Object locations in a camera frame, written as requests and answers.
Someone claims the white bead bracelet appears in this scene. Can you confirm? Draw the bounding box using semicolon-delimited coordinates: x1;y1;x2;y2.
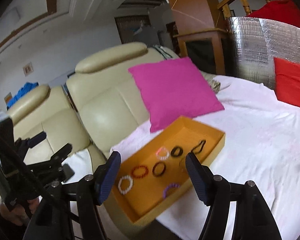
117;175;134;195

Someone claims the red bead bracelet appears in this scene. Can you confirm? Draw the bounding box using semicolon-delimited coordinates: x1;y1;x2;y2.
130;164;150;180

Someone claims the purple bead bracelet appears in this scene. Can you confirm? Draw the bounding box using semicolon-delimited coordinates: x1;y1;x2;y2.
162;182;181;198

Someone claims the thin black hair tie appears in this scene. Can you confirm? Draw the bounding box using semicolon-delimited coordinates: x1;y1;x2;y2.
190;139;207;156

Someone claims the dark maroon hair tie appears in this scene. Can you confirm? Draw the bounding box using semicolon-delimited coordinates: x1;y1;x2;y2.
152;161;167;177

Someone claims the thick black hair scrunchie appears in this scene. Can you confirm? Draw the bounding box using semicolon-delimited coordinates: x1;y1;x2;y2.
170;146;184;158

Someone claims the pink clear bead bracelet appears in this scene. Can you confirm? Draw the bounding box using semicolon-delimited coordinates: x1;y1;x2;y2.
156;146;170;161

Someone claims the person left hand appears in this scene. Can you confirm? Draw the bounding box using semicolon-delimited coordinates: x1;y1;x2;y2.
0;197;40;226

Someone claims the blue clothes pile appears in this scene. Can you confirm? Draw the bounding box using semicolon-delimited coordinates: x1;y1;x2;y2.
7;82;39;109

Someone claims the cream leather sofa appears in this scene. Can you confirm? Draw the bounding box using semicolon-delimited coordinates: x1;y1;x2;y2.
7;42;180;166

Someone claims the orange cardboard tray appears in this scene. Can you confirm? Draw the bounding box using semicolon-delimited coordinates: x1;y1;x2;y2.
112;116;225;226

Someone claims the patterned silver fabric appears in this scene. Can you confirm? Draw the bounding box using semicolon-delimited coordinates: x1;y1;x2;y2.
201;71;231;94

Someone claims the magenta cushion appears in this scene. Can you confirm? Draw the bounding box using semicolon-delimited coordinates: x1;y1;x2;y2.
128;57;224;133

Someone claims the silver foil insulation panel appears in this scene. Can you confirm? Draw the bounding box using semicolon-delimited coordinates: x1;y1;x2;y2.
228;17;300;89

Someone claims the wooden cabinet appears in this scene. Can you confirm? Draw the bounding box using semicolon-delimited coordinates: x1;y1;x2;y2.
168;0;226;75

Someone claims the large red cushion behind panel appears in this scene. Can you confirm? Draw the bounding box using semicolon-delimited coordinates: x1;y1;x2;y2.
248;0;300;28

